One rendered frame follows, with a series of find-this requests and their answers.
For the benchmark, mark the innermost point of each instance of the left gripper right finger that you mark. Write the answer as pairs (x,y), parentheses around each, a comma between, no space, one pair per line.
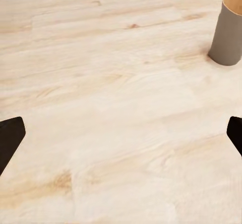
(234,132)

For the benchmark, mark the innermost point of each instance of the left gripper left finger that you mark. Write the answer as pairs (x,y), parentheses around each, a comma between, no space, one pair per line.
(12,132)

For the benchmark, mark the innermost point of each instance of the trash can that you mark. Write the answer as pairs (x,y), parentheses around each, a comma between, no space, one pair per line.
(226,47)

